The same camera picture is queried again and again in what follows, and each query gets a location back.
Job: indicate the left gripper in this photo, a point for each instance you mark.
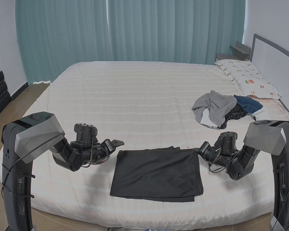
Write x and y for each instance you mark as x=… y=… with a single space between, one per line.
x=108 y=148

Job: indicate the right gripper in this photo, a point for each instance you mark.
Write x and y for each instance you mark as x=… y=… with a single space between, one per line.
x=206 y=150

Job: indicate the black T-shirt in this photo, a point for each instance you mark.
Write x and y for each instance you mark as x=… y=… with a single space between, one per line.
x=156 y=174

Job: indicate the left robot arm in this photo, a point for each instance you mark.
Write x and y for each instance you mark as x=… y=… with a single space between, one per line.
x=26 y=153

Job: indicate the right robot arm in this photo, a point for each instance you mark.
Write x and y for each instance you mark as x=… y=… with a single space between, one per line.
x=267 y=138

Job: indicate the pile of clothes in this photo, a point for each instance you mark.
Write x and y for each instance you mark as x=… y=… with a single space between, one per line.
x=216 y=105

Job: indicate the bed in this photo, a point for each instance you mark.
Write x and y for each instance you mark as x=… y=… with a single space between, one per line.
x=134 y=92

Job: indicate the white printed pillow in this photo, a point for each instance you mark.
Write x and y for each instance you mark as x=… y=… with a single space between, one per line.
x=248 y=76

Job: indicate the grey bedside table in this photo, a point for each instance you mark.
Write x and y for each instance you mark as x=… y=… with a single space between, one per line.
x=236 y=50

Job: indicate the blue-green curtain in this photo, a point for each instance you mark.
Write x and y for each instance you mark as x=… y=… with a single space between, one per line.
x=171 y=20
x=62 y=32

